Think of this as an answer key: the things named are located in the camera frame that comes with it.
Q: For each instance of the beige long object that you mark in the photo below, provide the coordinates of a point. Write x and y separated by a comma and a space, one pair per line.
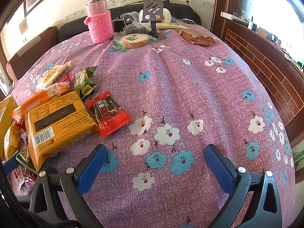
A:
172, 26

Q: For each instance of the pink knitted-sleeve thermos bottle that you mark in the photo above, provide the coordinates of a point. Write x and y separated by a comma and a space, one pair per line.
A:
99, 26

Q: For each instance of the red snack packet dark label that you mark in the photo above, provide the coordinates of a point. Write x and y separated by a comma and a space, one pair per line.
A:
106, 114

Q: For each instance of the clear plastic cup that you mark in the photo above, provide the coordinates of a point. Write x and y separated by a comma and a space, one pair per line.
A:
130, 17

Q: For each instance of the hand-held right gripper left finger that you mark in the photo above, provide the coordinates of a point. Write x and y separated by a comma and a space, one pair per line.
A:
95, 163

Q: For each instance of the brown brick-pattern cabinet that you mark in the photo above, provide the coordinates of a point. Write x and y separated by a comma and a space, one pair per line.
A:
256, 59

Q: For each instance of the purple floral tablecloth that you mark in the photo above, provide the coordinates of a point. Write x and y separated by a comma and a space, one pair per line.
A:
190, 87

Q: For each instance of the brown snack packet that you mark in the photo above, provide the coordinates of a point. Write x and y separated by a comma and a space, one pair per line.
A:
197, 38

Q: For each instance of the green snack packet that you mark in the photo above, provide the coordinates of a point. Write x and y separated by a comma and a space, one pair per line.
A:
83, 80
23, 159

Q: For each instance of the black phone stand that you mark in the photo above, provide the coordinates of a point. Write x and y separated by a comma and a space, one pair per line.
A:
153, 7

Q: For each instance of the red-brown chair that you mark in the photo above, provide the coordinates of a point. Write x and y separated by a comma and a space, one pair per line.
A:
30, 52

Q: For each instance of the yellow cracker packet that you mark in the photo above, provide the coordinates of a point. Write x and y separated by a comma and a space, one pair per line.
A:
52, 74

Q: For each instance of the bright window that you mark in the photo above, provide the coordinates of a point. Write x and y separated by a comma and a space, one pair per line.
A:
280, 9

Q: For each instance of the green bamboo print panel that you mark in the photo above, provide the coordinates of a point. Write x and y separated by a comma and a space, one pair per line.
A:
298, 157

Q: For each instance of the orange cracker packet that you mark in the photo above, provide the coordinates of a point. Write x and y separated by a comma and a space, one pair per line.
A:
35, 102

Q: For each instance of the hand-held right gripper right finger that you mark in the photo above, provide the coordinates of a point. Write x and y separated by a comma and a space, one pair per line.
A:
218, 166

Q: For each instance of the round rice cracker pack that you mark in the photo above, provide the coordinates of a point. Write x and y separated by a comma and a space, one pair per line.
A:
133, 40

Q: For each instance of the small red snack packet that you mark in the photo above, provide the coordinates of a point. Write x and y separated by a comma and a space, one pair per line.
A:
70, 77

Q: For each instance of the grey patterned pouch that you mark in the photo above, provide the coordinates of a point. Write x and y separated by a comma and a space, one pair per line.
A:
131, 29

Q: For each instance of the dark sofa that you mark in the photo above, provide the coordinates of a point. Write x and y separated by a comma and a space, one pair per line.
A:
71, 28

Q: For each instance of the large orange snack packet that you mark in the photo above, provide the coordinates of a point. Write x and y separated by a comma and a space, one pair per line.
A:
59, 123

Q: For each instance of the yellow cardboard box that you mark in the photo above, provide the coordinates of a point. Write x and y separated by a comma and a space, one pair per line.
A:
4, 109

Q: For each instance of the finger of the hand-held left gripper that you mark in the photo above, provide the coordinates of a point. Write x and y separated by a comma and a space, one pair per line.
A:
10, 165

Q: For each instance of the yellow snack packet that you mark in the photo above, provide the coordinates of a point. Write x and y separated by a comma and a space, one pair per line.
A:
11, 141

